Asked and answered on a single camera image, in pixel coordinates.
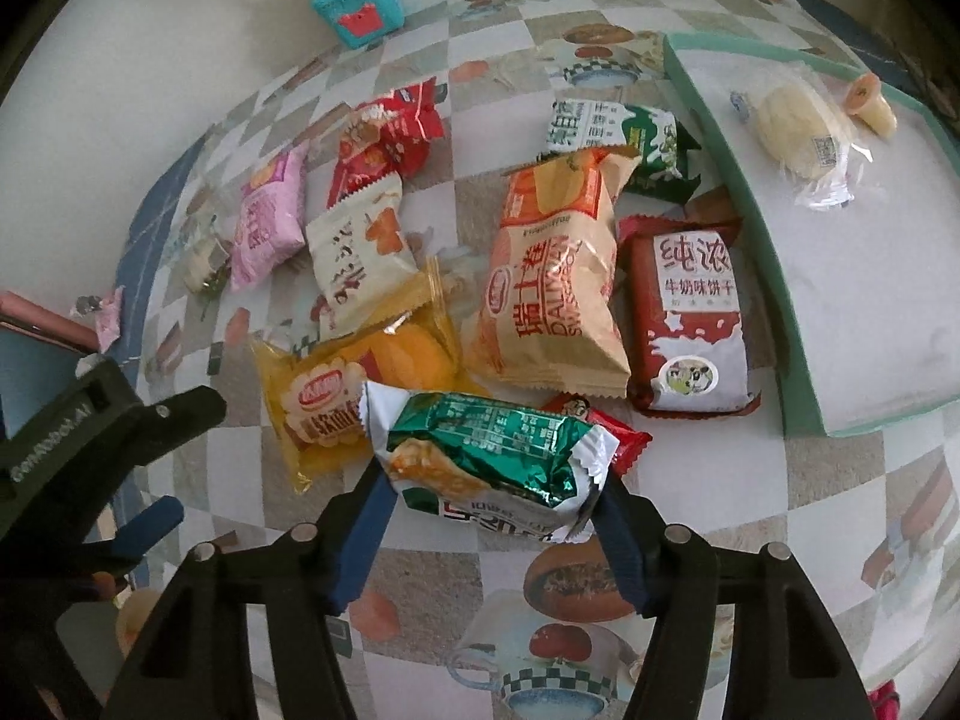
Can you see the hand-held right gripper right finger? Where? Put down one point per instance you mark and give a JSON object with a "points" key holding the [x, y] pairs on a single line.
{"points": [[622, 547]]}

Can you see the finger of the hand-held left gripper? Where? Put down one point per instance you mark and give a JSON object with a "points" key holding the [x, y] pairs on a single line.
{"points": [[150, 523], [184, 409]]}

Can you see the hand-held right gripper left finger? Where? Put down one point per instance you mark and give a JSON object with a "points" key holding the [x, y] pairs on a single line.
{"points": [[364, 540]]}

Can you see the clear cracker packet green edges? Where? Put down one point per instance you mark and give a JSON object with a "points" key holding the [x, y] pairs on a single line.
{"points": [[202, 262]]}

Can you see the green foil snack packet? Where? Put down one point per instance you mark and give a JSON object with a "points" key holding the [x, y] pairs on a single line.
{"points": [[487, 442]]}

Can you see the pink snack packet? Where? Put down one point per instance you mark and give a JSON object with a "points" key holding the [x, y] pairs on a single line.
{"points": [[262, 225]]}

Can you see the teal tray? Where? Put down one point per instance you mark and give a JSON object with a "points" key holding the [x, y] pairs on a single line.
{"points": [[862, 277]]}

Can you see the dark blue panel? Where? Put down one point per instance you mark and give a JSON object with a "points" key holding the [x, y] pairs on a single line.
{"points": [[30, 382]]}

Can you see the small red snack packet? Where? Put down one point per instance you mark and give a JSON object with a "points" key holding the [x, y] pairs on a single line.
{"points": [[621, 435]]}

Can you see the torn pink wrapper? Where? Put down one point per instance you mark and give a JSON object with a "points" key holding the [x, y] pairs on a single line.
{"points": [[109, 319]]}

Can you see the brown wooden board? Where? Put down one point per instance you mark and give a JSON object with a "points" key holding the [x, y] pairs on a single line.
{"points": [[37, 319]]}

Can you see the yellow bread packet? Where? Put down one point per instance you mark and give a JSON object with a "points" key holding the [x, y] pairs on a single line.
{"points": [[337, 390]]}

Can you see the white and orange snack packet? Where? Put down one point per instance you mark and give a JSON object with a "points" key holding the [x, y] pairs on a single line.
{"points": [[360, 262]]}

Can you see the dark red biscuit packet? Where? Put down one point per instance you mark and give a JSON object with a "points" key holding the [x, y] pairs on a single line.
{"points": [[690, 315]]}

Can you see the tan cake roll packet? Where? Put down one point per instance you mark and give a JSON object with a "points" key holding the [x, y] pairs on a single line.
{"points": [[555, 277]]}

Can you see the red object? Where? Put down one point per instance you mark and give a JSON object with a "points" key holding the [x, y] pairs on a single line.
{"points": [[885, 701]]}

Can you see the printed checkered tablecloth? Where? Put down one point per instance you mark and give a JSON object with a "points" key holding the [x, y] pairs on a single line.
{"points": [[480, 154]]}

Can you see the green and white snack packet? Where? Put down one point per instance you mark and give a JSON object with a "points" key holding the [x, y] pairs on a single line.
{"points": [[645, 142]]}

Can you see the teal toy box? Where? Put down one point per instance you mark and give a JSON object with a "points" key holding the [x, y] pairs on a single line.
{"points": [[360, 11]]}

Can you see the clear wrapped cream cake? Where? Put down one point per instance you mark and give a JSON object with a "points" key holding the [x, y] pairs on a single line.
{"points": [[795, 124]]}

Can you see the small jelly cup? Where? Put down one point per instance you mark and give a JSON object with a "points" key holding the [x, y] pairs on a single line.
{"points": [[874, 109]]}

